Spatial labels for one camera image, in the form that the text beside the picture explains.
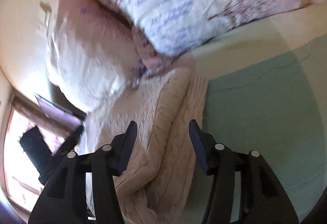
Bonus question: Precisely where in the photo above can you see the beige cable knit sweater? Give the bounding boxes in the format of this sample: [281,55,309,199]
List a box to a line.
[77,68,208,223]

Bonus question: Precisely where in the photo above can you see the window with curtain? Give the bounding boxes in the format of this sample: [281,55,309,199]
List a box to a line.
[1,90,86,219]

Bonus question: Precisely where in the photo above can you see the pink floral left pillow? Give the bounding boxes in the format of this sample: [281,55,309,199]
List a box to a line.
[46,0,173,113]

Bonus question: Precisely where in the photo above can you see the wall switch plate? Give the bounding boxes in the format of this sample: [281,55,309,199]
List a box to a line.
[37,1,52,38]

